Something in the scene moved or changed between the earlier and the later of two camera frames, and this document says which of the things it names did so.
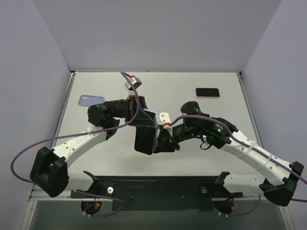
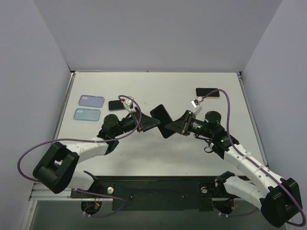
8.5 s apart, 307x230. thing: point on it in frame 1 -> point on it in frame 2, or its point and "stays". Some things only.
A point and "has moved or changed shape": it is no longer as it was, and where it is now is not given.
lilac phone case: [88, 100] stays
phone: [146, 141] -> [88, 114]
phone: [207, 92] stays
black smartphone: [144, 140] has moved or changed shape
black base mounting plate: [159, 193] stays
